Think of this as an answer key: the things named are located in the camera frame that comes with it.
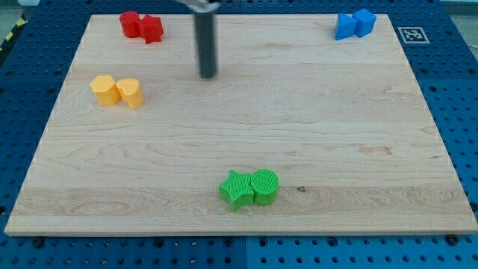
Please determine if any yellow heart block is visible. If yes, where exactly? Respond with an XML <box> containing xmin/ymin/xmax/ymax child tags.
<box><xmin>116</xmin><ymin>78</ymin><xmax>144</xmax><ymax>109</ymax></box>

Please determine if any silver rod mount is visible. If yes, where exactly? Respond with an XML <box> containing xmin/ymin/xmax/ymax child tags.
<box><xmin>176</xmin><ymin>0</ymin><xmax>220</xmax><ymax>13</ymax></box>

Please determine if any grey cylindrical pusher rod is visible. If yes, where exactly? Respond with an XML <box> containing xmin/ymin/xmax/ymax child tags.
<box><xmin>193</xmin><ymin>12</ymin><xmax>217</xmax><ymax>78</ymax></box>

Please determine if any yellow hexagon block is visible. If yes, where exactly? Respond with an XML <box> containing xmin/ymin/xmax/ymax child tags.
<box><xmin>90</xmin><ymin>75</ymin><xmax>120</xmax><ymax>106</ymax></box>

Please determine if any red star block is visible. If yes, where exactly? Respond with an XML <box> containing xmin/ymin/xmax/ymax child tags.
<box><xmin>138</xmin><ymin>14</ymin><xmax>164</xmax><ymax>44</ymax></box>

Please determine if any blue cube block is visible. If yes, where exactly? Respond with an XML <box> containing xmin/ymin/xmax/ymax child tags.
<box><xmin>353</xmin><ymin>8</ymin><xmax>376</xmax><ymax>37</ymax></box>

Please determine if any green star block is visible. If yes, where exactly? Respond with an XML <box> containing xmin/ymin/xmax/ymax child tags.
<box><xmin>219</xmin><ymin>170</ymin><xmax>255</xmax><ymax>211</ymax></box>

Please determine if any green circle block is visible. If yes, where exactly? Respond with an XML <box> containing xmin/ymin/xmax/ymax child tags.
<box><xmin>250</xmin><ymin>169</ymin><xmax>279</xmax><ymax>205</ymax></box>

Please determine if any black white fiducial tag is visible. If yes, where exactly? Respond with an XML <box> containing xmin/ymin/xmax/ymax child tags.
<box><xmin>397</xmin><ymin>26</ymin><xmax>429</xmax><ymax>44</ymax></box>

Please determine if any wooden board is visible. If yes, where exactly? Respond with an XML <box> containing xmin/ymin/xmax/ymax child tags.
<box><xmin>5</xmin><ymin>14</ymin><xmax>477</xmax><ymax>237</ymax></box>

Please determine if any black yellow hazard tape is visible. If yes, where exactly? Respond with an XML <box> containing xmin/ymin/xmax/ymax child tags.
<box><xmin>1</xmin><ymin>13</ymin><xmax>28</xmax><ymax>53</ymax></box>

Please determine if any blue triangle block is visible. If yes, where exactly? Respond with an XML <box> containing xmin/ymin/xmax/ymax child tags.
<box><xmin>335</xmin><ymin>13</ymin><xmax>358</xmax><ymax>40</ymax></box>

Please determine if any red circle block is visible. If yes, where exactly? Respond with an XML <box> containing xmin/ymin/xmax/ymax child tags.
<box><xmin>119</xmin><ymin>10</ymin><xmax>140</xmax><ymax>38</ymax></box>

